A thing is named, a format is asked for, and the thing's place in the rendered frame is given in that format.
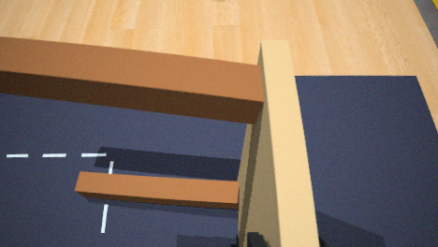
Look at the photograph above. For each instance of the dark blue mat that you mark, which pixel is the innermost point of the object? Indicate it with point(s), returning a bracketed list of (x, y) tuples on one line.
[(371, 143)]

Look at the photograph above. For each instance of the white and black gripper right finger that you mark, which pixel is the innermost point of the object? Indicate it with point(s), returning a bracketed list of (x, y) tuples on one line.
[(322, 243)]

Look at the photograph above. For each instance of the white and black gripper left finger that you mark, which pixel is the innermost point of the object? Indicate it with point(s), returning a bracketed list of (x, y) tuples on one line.
[(255, 240)]

